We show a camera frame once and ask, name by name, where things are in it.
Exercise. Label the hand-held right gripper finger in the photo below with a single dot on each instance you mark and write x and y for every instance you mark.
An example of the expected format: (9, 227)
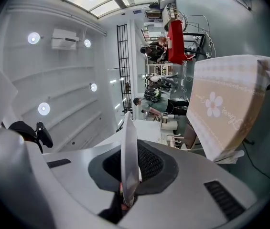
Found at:
(129, 156)

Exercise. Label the black metal table frame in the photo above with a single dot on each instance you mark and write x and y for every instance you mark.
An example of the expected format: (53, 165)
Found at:
(195, 43)

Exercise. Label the white chair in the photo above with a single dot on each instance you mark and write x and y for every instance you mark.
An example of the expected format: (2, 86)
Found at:
(176, 139)

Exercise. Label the round white ceiling lamp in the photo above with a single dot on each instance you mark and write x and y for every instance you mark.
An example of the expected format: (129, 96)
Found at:
(93, 87)
(33, 38)
(87, 43)
(44, 108)

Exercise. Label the white cabinet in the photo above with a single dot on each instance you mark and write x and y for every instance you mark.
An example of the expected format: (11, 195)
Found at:
(149, 130)

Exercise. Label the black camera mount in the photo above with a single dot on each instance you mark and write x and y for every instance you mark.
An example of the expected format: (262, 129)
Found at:
(30, 132)

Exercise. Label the white ceiling air conditioner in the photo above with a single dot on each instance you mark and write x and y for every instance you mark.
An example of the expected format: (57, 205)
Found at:
(64, 39)

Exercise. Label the table with floral tablecloth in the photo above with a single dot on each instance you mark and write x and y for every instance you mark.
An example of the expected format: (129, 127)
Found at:
(223, 104)

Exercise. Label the red tablecloth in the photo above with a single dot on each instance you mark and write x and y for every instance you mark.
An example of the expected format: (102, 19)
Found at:
(176, 43)

